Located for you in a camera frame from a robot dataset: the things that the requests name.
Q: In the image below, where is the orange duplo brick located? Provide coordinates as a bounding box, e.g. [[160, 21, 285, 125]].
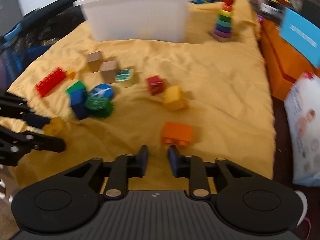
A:
[[161, 121, 194, 146]]

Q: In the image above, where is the dark blue block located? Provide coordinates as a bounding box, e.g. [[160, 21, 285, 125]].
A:
[[70, 89, 89, 120]]

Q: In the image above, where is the green duplo brick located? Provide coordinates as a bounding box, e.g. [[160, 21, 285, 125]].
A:
[[66, 81, 86, 95]]

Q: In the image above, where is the long red duplo brick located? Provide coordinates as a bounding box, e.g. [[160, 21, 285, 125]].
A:
[[35, 67, 66, 98]]

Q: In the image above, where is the small yellow duplo piece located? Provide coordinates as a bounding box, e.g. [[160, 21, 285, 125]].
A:
[[65, 70, 75, 80]]

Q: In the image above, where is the yellow quilted blanket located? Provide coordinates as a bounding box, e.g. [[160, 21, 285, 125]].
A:
[[9, 0, 276, 190]]

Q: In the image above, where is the blue airplane round block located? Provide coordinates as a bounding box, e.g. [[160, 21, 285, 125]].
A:
[[89, 83, 114, 100]]

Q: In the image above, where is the dark blue bag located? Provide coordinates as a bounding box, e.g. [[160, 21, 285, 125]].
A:
[[1, 0, 84, 88]]

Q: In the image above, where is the red cube block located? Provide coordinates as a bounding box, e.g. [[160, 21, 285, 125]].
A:
[[146, 75, 164, 95]]

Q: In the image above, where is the wooden cube block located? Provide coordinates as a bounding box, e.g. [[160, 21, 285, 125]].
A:
[[86, 51, 103, 72], [99, 60, 119, 83]]

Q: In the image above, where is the baby wipes pack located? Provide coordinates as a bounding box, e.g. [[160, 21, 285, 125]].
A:
[[284, 72, 320, 187]]

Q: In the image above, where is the orange cardboard box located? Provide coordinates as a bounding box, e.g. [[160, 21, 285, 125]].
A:
[[260, 20, 319, 101]]

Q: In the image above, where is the white plastic storage bin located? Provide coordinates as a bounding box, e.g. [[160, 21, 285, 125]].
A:
[[74, 0, 189, 43]]

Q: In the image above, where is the blue card box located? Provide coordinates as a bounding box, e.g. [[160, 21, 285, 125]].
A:
[[280, 9, 320, 69]]

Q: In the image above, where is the rainbow ring stacking toy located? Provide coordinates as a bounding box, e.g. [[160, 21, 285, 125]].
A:
[[209, 0, 234, 42]]

